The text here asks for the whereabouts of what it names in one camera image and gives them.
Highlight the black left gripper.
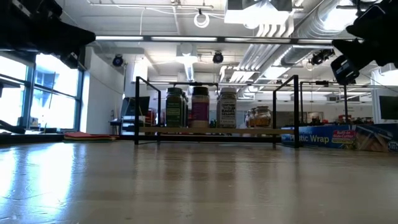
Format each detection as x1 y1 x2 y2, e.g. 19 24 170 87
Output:
18 0 96 69

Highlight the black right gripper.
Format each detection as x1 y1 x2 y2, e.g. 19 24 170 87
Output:
331 0 398 85

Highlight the white-lid bagel seasoning jar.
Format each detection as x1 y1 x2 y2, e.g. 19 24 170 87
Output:
216 86 238 129

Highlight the black-lid jar purple label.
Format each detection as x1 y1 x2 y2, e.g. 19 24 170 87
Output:
191 86 210 128

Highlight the dark computer monitor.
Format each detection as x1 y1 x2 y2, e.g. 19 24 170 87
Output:
378 95 398 121
120 96 150 116

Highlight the large window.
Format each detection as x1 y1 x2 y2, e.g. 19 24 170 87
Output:
0 52 84 131

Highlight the blue plastic wrap box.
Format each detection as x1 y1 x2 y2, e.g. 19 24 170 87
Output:
281 123 398 153

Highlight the red notebook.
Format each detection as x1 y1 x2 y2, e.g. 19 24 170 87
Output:
63 131 118 141

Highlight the long ceiling light bar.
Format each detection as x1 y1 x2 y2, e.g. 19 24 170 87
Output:
95 35 398 45

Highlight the white ceiling vent unit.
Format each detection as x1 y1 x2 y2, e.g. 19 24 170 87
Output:
223 0 295 26

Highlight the black ceiling camera cluster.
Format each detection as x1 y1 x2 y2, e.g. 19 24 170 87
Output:
310 49 336 65

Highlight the black metal frame rig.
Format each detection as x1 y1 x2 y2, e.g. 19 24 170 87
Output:
299 77 358 125

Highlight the silver ventilation duct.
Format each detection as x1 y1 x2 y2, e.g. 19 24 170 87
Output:
279 0 354 67

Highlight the white cable coil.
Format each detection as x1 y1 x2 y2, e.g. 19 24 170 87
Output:
193 8 211 29

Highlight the black wire spice rack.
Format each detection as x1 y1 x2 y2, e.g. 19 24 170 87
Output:
134 74 300 149

